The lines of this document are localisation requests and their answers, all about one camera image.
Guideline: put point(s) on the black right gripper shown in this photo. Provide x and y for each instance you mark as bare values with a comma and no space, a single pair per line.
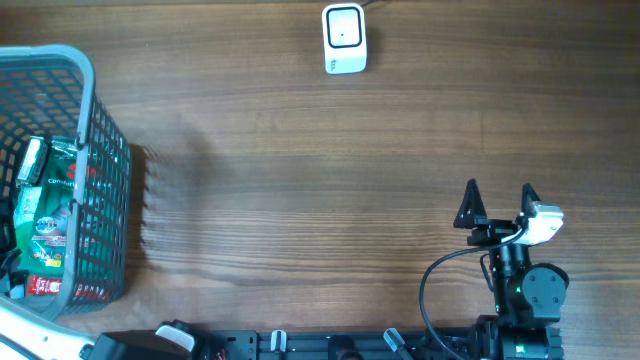
492,229

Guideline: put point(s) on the green 3M gloves packet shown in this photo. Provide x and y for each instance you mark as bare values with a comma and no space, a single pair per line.
42,242

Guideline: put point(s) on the small green white box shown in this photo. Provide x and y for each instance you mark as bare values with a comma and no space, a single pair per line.
32,162

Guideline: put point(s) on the red Nescafe sachet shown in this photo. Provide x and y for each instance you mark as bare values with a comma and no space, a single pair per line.
43,286

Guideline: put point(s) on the light green wipes packet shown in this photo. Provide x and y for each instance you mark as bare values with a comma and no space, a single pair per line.
27,204

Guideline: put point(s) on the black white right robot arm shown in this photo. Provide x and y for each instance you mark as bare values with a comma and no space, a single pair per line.
528,297

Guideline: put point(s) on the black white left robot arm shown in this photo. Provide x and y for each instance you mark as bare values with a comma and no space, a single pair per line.
27,335

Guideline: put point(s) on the white barcode scanner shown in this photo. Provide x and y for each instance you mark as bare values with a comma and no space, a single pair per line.
344,38

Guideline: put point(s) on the grey plastic shopping basket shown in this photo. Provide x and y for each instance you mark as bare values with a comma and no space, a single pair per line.
49,91

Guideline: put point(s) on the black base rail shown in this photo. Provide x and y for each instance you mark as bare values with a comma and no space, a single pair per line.
285,345

